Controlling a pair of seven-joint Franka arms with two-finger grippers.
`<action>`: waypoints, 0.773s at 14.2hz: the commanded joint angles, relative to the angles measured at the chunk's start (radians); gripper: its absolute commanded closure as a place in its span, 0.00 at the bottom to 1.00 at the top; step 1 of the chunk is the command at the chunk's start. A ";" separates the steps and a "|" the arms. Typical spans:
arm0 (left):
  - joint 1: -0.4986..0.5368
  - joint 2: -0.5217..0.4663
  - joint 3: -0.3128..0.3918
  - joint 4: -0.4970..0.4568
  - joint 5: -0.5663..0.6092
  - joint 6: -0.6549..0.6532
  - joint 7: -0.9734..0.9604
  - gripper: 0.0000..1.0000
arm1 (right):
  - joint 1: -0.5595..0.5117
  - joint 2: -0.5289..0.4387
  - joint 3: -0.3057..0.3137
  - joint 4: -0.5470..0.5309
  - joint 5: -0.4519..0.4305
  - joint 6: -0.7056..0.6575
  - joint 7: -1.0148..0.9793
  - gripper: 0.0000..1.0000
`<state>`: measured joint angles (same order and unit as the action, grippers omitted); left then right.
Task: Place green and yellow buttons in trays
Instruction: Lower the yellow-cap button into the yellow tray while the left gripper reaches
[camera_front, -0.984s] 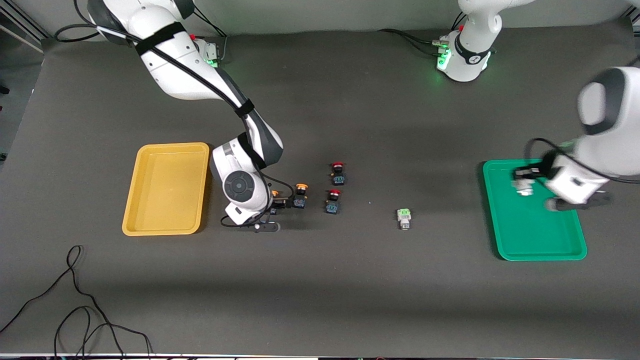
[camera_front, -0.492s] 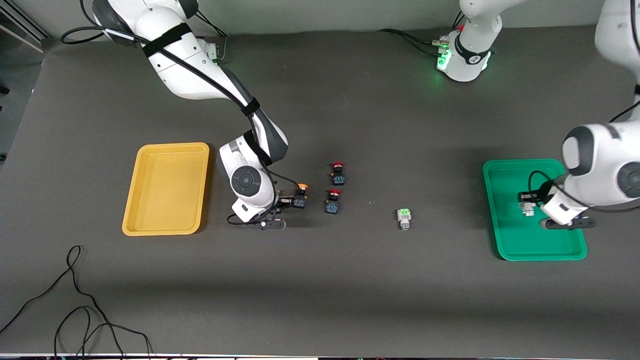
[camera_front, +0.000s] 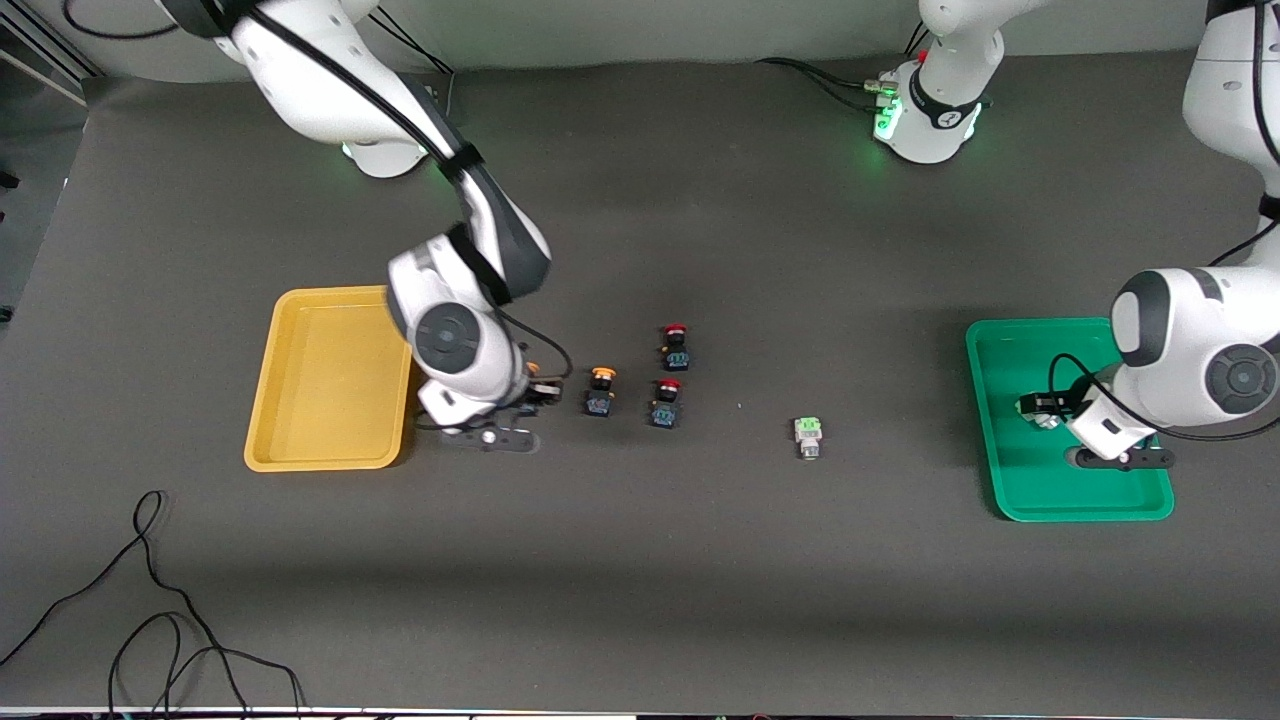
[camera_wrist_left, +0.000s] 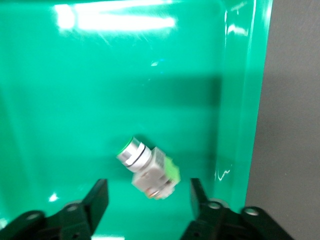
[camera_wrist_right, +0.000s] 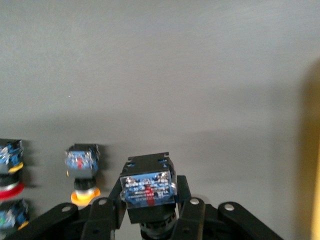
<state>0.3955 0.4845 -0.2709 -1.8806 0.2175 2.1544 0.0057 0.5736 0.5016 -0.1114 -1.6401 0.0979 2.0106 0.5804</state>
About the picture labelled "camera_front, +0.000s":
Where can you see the yellow plastic tray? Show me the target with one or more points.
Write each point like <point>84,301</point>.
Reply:
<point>320,400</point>

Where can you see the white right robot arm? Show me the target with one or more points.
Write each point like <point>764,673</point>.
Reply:
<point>320,90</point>

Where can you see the yellow push button black base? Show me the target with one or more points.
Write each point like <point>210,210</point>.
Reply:
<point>600,403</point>
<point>533,367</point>

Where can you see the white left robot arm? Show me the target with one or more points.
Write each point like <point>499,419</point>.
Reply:
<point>1180,340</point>

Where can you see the red push button black base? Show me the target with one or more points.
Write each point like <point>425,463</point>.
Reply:
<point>665,412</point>
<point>677,355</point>

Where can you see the green button white orange base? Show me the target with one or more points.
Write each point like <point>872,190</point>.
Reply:
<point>1045,420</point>

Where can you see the aluminium frame rail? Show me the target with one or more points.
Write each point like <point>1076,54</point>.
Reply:
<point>30,60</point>

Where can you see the green plastic tray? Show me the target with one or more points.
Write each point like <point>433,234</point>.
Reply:
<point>1030,480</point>

